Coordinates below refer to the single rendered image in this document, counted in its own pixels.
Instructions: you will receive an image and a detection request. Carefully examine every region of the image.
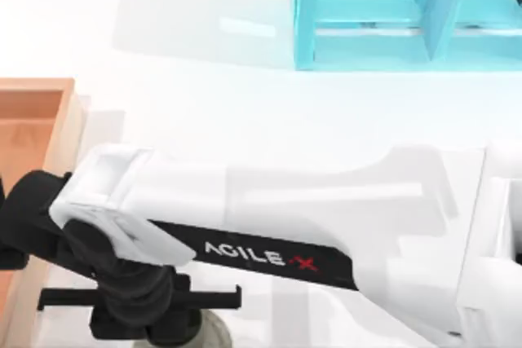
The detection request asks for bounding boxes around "pale grey rounded box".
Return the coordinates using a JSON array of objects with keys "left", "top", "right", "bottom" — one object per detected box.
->
[{"left": 201, "top": 308, "right": 234, "bottom": 348}]

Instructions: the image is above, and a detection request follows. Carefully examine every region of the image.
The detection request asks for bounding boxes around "shallow salmon-coloured box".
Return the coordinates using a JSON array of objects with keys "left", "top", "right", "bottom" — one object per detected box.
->
[{"left": 0, "top": 77, "right": 87, "bottom": 308}]

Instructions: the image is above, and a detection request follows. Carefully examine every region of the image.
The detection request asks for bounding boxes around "light blue rack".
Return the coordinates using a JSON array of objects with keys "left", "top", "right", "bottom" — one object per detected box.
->
[{"left": 291, "top": 0, "right": 522, "bottom": 73}]

